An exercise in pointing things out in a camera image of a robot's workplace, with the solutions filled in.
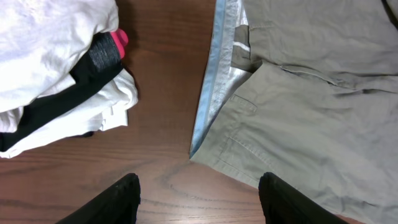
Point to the khaki grey shorts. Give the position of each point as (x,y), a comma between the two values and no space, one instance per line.
(305,91)

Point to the white top garment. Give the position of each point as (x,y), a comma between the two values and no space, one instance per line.
(41,41)

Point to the white garment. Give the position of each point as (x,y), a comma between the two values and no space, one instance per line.
(105,110)
(41,41)

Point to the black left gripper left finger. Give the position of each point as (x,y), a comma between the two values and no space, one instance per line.
(117,204)

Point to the white bottom garment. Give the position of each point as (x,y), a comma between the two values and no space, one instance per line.
(105,110)

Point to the black garment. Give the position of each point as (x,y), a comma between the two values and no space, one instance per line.
(93,71)

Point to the red garment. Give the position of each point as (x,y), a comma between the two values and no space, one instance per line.
(121,40)

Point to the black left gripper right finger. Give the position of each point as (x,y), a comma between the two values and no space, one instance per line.
(283,204)

